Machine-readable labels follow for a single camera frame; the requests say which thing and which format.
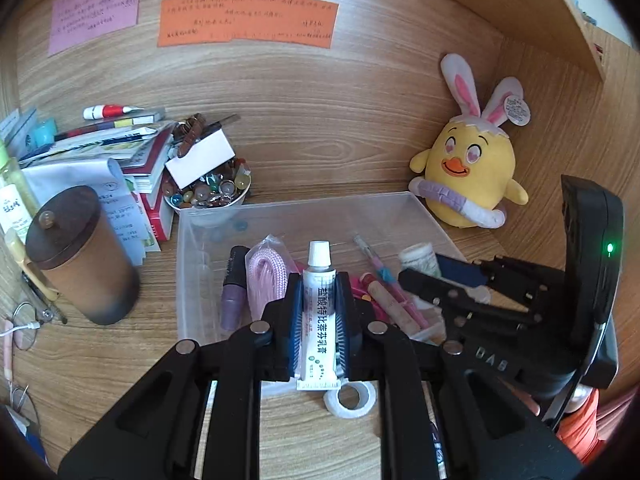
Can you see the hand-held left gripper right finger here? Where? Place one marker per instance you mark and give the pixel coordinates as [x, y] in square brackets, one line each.
[342, 325]

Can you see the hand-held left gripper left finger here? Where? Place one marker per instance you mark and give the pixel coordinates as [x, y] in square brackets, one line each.
[294, 330]

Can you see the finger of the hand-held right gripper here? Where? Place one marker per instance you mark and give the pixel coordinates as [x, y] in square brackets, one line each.
[525, 280]
[475, 310]

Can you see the white ointment tube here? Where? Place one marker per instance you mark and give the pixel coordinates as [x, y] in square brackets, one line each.
[320, 310]

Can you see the pink pen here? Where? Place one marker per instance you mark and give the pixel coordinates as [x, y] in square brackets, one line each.
[380, 270]

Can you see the cream cylindrical container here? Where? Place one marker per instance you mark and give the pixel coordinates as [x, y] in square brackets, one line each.
[419, 259]

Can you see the clear plastic storage bin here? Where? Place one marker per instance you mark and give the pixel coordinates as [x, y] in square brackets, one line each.
[300, 220]

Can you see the person's right forearm orange sleeve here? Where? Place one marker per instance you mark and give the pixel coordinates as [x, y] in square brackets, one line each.
[580, 430]

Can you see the person's right hand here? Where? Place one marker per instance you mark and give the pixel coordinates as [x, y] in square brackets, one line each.
[531, 404]

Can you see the beige tube with red cap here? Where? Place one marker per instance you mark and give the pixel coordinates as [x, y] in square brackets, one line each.
[395, 310]

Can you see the purple lipstick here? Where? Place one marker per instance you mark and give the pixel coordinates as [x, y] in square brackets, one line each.
[234, 295]

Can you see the white tape roll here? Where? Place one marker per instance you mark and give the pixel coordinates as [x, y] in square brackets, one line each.
[332, 402]

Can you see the yellow chick plush toy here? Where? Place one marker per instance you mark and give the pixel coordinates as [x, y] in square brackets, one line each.
[465, 170]

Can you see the white bowl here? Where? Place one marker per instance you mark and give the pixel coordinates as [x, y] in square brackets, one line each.
[210, 212]

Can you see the white teal packet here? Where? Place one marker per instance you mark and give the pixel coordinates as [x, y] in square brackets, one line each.
[436, 450]

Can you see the bowl of marbles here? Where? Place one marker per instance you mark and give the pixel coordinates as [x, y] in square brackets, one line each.
[210, 192]

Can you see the red book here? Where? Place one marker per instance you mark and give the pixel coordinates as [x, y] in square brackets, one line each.
[157, 215]

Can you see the white blank card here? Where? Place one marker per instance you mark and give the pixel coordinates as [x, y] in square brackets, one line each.
[200, 160]

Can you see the brown ceramic mug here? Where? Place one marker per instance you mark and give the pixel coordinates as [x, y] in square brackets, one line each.
[95, 285]

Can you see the metal nail file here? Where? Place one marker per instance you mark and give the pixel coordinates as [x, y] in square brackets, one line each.
[222, 120]

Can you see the stack of booklets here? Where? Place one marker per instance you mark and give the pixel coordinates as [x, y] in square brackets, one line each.
[125, 150]

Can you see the dark wooden mug lid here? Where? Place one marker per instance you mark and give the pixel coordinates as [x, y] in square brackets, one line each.
[62, 225]

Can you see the wooden desk shelf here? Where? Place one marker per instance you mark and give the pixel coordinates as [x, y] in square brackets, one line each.
[590, 5]

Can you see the white printed paper sheet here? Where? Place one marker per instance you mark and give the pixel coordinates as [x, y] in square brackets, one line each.
[75, 175]

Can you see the yellow black pen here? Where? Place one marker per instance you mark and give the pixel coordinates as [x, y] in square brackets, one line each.
[115, 125]

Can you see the blue white box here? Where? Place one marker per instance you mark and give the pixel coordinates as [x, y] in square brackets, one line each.
[35, 445]

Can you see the red white marker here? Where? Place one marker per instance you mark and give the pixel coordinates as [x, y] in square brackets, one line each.
[107, 111]

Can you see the pink stick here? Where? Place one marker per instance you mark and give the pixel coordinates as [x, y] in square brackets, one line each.
[7, 360]

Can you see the yellow green spray bottle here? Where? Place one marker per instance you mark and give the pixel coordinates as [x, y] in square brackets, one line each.
[15, 195]

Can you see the orange paper note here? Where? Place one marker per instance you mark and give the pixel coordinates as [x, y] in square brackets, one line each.
[245, 22]

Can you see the clear zip bag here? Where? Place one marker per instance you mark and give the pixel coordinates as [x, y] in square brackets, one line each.
[17, 127]

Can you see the pink paper note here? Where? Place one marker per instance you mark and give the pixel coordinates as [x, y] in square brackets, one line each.
[95, 7]

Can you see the thin metal frame glasses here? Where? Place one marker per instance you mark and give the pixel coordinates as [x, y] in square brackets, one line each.
[25, 330]

